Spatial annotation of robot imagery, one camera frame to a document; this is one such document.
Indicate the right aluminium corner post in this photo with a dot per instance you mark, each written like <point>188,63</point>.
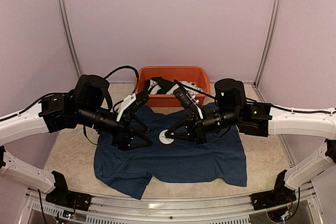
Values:
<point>268,42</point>

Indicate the dark blue t-shirt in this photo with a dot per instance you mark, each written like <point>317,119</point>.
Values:
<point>129,172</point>

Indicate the aluminium corner post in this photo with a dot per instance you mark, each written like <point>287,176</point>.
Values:
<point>268,42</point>
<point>69,38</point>

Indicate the orange plastic tub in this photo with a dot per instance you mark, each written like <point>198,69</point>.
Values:
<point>196,75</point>

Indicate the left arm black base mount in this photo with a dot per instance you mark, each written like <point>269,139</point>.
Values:
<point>70,199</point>

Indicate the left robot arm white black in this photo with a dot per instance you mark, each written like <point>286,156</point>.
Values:
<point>89,104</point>

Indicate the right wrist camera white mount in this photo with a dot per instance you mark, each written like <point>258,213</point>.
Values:
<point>188,101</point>

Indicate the left aluminium corner post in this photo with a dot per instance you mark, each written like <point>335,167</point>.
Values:
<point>69,38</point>

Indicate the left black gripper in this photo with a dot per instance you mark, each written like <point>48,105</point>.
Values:
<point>123,140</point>

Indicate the black and white garment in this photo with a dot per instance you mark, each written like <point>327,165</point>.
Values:
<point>158,86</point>

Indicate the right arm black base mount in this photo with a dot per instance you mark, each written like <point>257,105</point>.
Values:
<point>269,199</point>

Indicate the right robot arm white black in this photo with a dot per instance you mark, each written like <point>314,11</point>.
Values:
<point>258,119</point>

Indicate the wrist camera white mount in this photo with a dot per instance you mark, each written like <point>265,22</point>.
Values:
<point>188,101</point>
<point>132,103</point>

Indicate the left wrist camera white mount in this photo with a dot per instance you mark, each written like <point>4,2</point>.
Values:
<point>132,103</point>

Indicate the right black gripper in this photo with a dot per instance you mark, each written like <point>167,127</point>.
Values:
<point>199,134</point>

